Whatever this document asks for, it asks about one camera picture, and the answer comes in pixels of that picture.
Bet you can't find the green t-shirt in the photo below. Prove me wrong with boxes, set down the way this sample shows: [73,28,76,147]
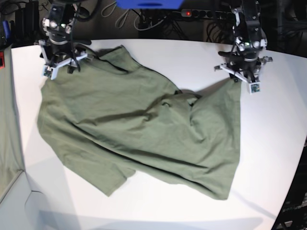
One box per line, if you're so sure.
[37,46,241,200]

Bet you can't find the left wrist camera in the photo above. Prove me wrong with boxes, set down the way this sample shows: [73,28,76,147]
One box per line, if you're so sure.
[248,82,260,94]

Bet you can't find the blue box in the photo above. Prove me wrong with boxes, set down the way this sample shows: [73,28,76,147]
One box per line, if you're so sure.
[116,0,183,10]

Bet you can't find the white power strip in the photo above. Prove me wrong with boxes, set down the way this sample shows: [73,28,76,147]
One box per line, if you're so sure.
[180,9,233,20]

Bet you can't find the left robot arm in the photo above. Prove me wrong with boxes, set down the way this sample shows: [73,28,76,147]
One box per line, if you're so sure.
[215,0,273,86]

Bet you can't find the red device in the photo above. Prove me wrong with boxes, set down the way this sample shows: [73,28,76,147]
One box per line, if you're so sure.
[0,51,5,69]

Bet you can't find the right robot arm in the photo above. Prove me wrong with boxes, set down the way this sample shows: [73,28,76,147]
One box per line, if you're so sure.
[36,0,96,80]

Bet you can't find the green cloth at left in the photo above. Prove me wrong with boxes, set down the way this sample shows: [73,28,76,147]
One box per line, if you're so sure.
[0,46,25,200]

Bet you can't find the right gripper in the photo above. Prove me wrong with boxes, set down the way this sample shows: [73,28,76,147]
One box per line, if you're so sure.
[34,39,95,72]

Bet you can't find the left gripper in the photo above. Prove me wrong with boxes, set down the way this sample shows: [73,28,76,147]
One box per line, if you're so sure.
[214,51,273,84]

